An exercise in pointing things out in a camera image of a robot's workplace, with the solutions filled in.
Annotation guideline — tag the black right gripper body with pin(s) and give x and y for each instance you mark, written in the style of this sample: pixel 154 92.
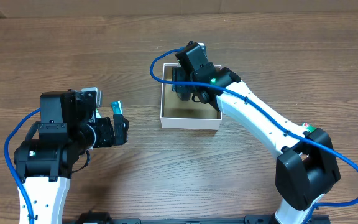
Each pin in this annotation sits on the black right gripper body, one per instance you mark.
pixel 182 79

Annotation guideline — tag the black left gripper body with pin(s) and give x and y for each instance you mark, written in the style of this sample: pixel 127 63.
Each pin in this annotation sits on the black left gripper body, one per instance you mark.
pixel 104 136

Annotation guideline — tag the teal toothpaste tube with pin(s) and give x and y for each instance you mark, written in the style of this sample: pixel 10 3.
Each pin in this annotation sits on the teal toothpaste tube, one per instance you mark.
pixel 116 107

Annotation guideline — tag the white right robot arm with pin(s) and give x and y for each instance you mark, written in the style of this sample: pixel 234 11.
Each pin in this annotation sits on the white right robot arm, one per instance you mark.
pixel 304 173

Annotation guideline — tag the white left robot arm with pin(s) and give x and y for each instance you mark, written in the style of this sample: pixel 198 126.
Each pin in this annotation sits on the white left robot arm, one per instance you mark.
pixel 69 126

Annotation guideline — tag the white cardboard box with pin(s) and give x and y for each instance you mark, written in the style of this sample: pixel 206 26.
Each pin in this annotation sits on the white cardboard box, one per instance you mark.
pixel 178 114

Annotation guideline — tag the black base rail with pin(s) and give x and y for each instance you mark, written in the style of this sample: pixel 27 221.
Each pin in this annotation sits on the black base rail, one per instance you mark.
pixel 104 217

